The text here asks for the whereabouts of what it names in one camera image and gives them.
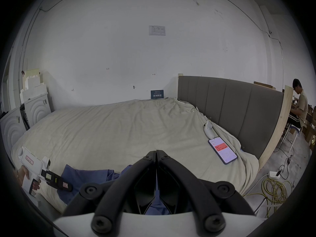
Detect white foam packing pieces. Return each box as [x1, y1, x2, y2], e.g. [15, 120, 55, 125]
[19, 69, 49, 104]

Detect black cable with adapter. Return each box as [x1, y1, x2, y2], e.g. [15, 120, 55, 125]
[274, 154, 295, 177]

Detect grey padded headboard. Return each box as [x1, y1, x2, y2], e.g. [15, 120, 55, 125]
[177, 75, 295, 173]

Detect smartphone with lit screen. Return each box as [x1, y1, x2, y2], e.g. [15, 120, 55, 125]
[208, 137, 238, 165]

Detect bed with beige sheet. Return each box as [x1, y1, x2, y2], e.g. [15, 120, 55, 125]
[11, 97, 260, 214]

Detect paper sheet on wall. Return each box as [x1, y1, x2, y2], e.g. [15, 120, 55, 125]
[149, 25, 166, 36]

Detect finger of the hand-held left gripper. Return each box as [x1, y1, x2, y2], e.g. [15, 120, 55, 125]
[40, 169, 73, 192]

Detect white hand controller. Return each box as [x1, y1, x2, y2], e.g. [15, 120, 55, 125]
[203, 121, 215, 139]

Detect person's left hand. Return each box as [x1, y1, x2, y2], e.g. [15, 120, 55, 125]
[16, 165, 41, 191]

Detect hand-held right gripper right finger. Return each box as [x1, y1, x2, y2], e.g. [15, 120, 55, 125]
[157, 150, 255, 235]

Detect metal frame chair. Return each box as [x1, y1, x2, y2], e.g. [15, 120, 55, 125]
[281, 123, 301, 153]

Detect blue garment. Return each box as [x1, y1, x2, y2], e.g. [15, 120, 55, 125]
[57, 164, 193, 216]

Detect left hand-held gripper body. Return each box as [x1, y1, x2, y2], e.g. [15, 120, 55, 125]
[18, 146, 51, 197]

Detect yellow coiled cable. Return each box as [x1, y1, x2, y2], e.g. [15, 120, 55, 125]
[243, 178, 295, 218]

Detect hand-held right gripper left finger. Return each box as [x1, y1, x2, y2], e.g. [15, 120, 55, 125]
[63, 150, 157, 234]

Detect stack of cartons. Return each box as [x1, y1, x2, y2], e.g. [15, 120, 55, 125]
[304, 104, 316, 145]

